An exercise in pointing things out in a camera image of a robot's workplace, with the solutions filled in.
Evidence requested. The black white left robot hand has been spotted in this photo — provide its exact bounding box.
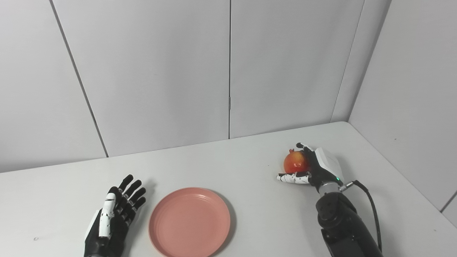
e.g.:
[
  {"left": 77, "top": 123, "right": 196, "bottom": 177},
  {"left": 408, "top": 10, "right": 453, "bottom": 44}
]
[{"left": 84, "top": 174, "right": 147, "bottom": 257}]

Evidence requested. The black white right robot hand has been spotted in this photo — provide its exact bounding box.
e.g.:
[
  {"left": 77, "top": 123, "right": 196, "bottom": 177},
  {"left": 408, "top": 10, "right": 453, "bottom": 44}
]
[{"left": 276, "top": 142, "right": 345, "bottom": 188}]

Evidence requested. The pink round plate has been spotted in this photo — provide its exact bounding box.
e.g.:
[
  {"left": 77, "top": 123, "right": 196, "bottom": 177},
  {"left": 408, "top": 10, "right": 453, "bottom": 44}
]
[{"left": 148, "top": 187, "right": 232, "bottom": 257}]

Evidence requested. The red yellow pomegranate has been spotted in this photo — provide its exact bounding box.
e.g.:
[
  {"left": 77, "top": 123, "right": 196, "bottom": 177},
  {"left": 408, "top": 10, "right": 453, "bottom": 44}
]
[{"left": 283, "top": 150, "right": 311, "bottom": 175}]

